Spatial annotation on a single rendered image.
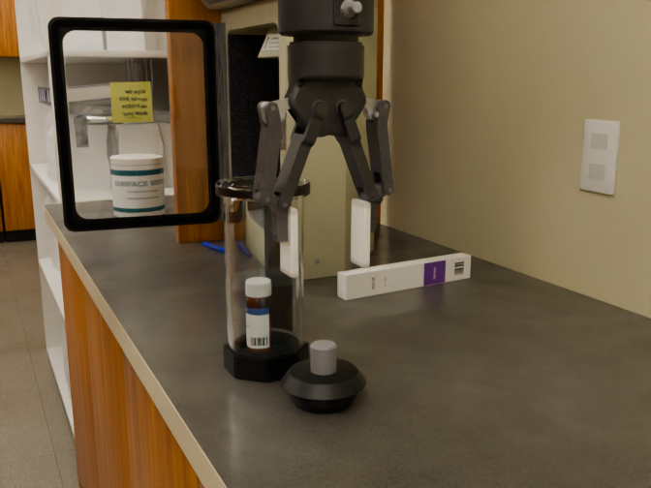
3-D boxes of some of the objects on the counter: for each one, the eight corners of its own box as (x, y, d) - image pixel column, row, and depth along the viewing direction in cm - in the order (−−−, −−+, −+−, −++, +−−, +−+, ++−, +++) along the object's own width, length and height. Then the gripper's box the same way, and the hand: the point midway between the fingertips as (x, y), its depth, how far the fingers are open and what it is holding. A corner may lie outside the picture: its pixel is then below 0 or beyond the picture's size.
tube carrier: (289, 335, 95) (287, 173, 90) (325, 364, 85) (325, 184, 81) (209, 350, 90) (202, 178, 85) (239, 381, 81) (234, 191, 76)
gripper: (238, 35, 62) (245, 291, 68) (435, 40, 71) (427, 266, 76) (212, 39, 69) (220, 272, 74) (395, 43, 78) (390, 252, 83)
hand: (325, 244), depth 75 cm, fingers open, 7 cm apart
